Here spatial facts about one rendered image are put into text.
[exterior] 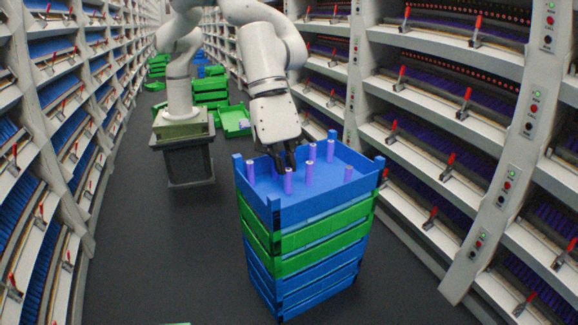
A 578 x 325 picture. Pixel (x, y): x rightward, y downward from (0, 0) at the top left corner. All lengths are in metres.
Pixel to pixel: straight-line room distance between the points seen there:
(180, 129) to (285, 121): 0.76
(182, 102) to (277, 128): 0.80
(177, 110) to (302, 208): 0.92
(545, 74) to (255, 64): 0.63
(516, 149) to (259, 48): 0.63
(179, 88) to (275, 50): 0.77
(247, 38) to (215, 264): 0.76
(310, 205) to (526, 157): 0.52
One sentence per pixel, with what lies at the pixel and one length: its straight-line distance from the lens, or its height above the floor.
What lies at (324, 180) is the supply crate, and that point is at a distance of 0.68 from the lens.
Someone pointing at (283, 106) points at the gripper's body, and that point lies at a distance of 0.58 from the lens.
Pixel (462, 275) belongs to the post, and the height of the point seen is 0.13.
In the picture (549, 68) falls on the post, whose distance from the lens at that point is 0.68.
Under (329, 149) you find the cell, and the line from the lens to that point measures 0.74.
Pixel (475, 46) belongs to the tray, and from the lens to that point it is 0.77.
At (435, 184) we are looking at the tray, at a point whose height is 0.34.
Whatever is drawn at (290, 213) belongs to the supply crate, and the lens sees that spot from 0.53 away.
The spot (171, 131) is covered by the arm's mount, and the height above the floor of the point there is 0.32.
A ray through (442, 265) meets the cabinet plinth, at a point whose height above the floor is 0.05.
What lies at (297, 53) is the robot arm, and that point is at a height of 0.70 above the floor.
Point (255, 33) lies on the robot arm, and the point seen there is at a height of 0.75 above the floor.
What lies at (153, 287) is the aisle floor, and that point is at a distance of 1.03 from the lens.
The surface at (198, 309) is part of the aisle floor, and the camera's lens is 0.93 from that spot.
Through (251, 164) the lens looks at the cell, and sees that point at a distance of 0.63.
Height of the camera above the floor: 0.78
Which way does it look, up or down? 30 degrees down
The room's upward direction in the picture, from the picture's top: straight up
